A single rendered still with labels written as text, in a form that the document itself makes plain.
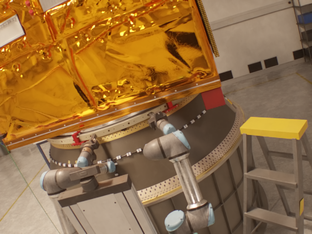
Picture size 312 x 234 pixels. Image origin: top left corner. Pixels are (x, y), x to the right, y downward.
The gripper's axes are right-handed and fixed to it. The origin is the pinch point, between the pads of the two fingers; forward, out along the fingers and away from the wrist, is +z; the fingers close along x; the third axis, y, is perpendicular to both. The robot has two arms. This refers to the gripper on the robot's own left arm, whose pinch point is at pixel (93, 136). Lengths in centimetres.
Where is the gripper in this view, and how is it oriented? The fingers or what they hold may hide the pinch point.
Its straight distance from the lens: 210.9
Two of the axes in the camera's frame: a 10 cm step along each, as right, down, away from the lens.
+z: 1.1, -5.5, 8.3
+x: -9.2, 2.6, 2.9
